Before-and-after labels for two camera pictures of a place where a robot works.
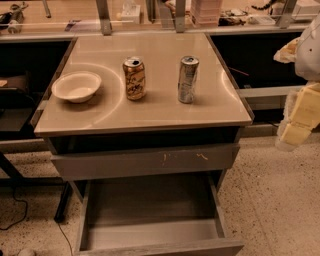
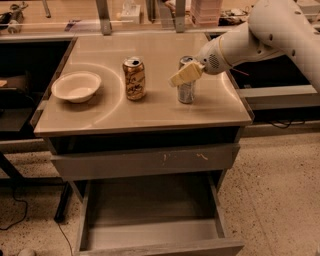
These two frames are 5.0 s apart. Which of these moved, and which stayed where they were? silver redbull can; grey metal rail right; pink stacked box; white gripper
Moved: white gripper
Stayed: pink stacked box; grey metal rail right; silver redbull can
